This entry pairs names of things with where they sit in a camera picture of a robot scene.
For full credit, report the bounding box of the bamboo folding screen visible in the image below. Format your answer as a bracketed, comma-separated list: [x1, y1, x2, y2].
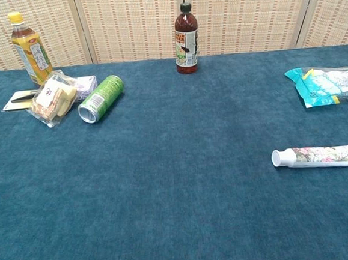
[0, 0, 348, 73]

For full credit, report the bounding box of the purple white snack packet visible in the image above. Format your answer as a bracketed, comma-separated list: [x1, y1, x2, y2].
[67, 74, 99, 102]

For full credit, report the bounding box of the teal snack bag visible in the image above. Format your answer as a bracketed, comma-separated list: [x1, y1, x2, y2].
[283, 63, 348, 110]

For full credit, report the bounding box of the floral white toothpaste tube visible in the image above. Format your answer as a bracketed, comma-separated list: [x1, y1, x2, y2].
[270, 143, 348, 175]

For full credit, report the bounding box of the clear-wrapped sandwich biscuit pack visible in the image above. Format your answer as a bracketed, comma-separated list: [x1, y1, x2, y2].
[25, 71, 81, 130]

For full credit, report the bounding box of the yellow-capped green tea bottle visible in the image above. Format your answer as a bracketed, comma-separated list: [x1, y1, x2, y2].
[7, 8, 55, 88]

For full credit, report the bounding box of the blue velvet tablecloth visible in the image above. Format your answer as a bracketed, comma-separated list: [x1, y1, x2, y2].
[0, 42, 348, 260]

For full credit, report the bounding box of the black-capped dark tea bottle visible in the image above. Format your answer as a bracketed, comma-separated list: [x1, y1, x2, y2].
[171, 1, 202, 76]

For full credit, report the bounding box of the black knife on white card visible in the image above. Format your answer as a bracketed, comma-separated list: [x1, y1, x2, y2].
[0, 89, 40, 113]

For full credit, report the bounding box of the green drink can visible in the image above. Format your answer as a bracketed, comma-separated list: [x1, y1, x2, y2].
[75, 74, 128, 125]

